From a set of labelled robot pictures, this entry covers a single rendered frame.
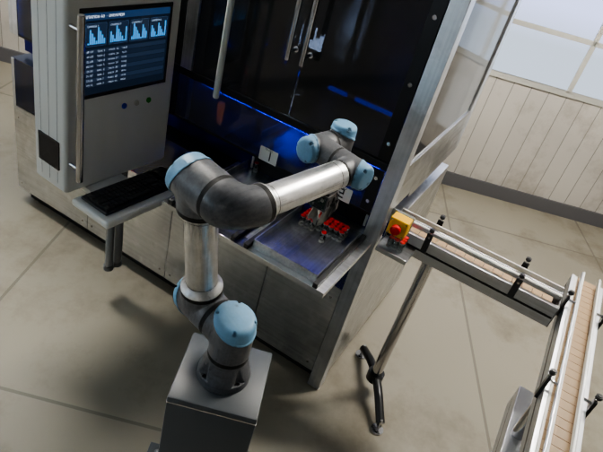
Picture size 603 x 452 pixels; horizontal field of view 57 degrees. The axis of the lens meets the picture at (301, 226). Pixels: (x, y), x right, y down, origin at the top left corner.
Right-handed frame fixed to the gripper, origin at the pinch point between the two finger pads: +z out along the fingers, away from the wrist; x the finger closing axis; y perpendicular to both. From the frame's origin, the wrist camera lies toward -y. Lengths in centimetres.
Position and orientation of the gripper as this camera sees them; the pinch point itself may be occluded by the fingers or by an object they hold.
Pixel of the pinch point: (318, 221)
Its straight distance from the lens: 177.1
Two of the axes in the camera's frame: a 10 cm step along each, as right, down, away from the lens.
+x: 8.4, 4.5, -3.0
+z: -2.3, 8.0, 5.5
